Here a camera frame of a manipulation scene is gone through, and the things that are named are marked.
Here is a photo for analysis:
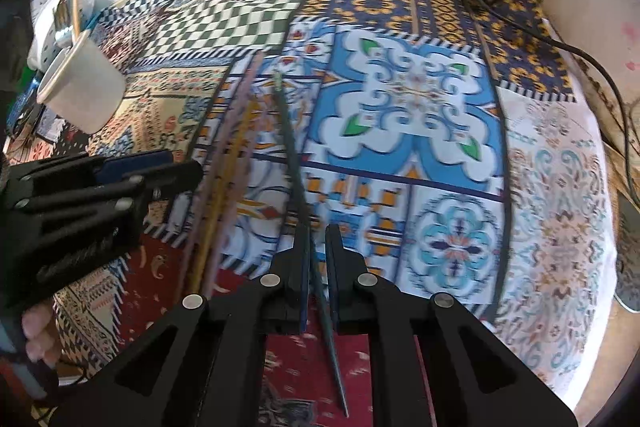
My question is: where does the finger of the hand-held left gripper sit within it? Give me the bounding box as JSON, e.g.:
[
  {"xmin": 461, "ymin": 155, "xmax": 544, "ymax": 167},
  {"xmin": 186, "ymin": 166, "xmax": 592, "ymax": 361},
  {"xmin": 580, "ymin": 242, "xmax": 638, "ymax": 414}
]
[
  {"xmin": 10, "ymin": 149, "xmax": 173, "ymax": 188},
  {"xmin": 15, "ymin": 159, "xmax": 203, "ymax": 215}
]

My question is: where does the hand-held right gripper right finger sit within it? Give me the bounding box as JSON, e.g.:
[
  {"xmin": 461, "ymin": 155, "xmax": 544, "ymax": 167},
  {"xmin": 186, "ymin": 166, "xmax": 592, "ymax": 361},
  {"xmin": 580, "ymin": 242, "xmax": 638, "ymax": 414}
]
[{"xmin": 325, "ymin": 223, "xmax": 578, "ymax": 427}]

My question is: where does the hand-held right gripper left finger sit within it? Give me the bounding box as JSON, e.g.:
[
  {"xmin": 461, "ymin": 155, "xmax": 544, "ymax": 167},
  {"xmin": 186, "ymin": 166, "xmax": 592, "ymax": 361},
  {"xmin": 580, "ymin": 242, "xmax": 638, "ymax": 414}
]
[{"xmin": 50, "ymin": 222, "xmax": 316, "ymax": 427}]

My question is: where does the yellow chopstick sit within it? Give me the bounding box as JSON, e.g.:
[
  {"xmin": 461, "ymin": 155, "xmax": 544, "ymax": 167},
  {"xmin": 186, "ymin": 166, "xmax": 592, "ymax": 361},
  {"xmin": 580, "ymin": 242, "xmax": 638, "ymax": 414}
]
[{"xmin": 192, "ymin": 102, "xmax": 258, "ymax": 298}]

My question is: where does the bundle of wooden chopsticks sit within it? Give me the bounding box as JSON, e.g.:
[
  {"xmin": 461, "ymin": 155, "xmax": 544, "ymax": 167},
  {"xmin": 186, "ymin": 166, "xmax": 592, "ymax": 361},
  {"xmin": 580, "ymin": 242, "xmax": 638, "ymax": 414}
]
[{"xmin": 180, "ymin": 51, "xmax": 266, "ymax": 298}]

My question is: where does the white cup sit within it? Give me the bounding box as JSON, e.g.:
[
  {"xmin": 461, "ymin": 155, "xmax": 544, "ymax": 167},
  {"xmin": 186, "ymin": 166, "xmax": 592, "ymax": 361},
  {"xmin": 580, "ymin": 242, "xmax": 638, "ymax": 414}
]
[{"xmin": 36, "ymin": 31, "xmax": 127, "ymax": 134}]

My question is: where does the dark grey chopstick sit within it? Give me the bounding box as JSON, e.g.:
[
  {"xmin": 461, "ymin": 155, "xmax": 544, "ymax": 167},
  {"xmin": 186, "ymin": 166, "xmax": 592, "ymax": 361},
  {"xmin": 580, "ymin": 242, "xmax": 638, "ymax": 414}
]
[{"xmin": 272, "ymin": 71, "xmax": 351, "ymax": 418}]

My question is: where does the person's left hand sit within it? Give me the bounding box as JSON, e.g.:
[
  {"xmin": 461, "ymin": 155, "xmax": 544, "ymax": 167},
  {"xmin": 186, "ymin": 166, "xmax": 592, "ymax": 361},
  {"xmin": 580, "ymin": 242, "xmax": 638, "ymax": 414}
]
[{"xmin": 21, "ymin": 298, "xmax": 62, "ymax": 368}]

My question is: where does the white perforated basket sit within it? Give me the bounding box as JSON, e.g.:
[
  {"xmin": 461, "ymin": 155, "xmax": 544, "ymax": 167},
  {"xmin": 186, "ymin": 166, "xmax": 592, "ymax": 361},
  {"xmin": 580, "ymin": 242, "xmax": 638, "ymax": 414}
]
[{"xmin": 27, "ymin": 0, "xmax": 101, "ymax": 72}]

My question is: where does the patchwork patterned tablecloth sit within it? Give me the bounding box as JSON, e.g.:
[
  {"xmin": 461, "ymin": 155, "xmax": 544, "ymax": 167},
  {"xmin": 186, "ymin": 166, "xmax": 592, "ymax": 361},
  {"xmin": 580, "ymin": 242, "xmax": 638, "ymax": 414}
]
[{"xmin": 50, "ymin": 0, "xmax": 618, "ymax": 427}]

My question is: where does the grey patterned cloth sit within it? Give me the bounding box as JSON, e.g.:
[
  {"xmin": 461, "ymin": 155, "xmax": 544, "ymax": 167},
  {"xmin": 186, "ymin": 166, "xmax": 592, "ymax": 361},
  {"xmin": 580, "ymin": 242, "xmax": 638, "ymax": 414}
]
[{"xmin": 612, "ymin": 207, "xmax": 640, "ymax": 313}]

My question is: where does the black rice cooker cable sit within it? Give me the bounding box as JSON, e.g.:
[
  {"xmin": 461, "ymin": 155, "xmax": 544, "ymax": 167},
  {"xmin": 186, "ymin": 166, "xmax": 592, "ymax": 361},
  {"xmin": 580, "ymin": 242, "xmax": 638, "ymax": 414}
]
[{"xmin": 467, "ymin": 0, "xmax": 640, "ymax": 208}]

